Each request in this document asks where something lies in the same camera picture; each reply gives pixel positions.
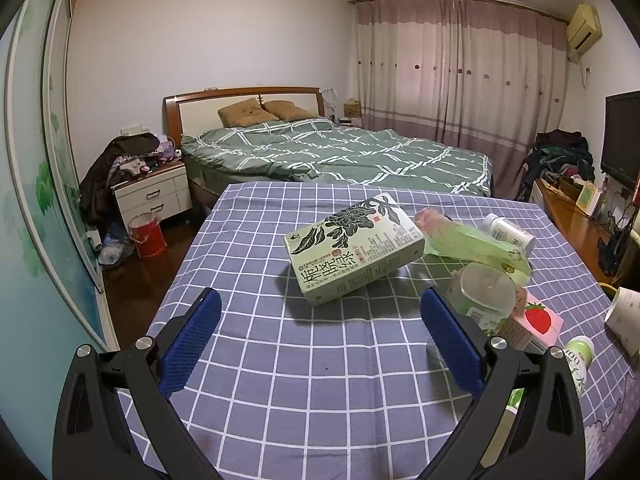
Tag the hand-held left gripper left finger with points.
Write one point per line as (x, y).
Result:
(192, 340)

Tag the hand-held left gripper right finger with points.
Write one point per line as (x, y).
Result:
(452, 340)

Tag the pink strawberry milk carton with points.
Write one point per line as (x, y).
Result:
(535, 320)

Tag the green floral tea carton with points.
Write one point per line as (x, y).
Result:
(350, 250)

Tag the clear plastic container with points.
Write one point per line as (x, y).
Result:
(482, 290)

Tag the green plastic bag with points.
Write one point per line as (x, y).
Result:
(455, 245)

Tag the red bucket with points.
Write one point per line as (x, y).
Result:
(147, 240)

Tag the blue checkered tablecloth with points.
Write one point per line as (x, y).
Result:
(300, 385)

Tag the crumpled plastic bag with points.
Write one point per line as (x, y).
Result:
(114, 250)

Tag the white plastic bottle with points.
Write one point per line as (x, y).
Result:
(510, 235)

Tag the green and white bottle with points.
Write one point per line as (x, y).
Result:
(580, 352)

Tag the white nightstand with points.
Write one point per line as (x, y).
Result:
(150, 195)

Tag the wooden desk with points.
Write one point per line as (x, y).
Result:
(575, 232)

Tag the white paper cup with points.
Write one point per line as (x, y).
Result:
(625, 315)

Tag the pile of dark clothes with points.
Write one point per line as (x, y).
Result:
(107, 170)

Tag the small green box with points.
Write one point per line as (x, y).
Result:
(587, 199)

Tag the sliding wardrobe door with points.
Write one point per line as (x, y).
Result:
(45, 210)

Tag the green checked duvet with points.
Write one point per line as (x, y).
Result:
(350, 155)

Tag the heap of mixed clothes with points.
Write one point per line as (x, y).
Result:
(560, 155)

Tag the brown pillow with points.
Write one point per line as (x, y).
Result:
(245, 114)
(287, 110)

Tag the wooden bed headboard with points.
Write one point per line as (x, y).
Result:
(200, 105)

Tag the yellow tissue box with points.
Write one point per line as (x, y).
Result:
(352, 108)

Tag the pink curtain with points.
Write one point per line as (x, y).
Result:
(450, 85)

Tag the black television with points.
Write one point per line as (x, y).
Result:
(622, 135)

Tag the beige air conditioner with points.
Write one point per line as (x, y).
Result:
(584, 27)

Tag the white wall socket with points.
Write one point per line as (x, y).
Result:
(135, 129)

